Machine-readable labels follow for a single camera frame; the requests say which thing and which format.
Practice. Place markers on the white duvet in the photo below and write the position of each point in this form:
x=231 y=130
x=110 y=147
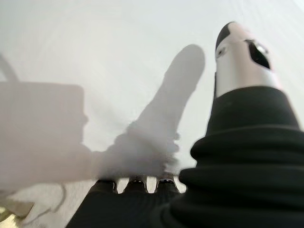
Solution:
x=107 y=59

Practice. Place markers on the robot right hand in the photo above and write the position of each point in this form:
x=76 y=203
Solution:
x=237 y=190

